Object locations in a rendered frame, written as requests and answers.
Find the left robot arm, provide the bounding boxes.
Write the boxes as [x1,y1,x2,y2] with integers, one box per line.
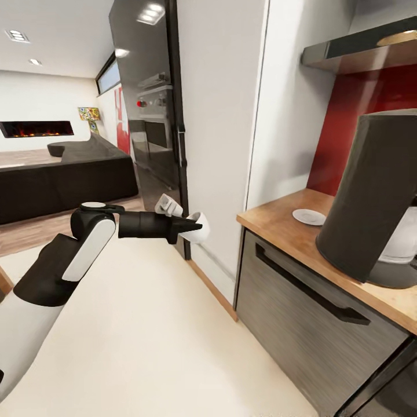
[0,194,203,403]

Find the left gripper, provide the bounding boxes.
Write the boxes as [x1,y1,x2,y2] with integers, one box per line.
[138,211,203,244]

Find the coffee cup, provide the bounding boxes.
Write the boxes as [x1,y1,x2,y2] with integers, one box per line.
[180,211,210,244]

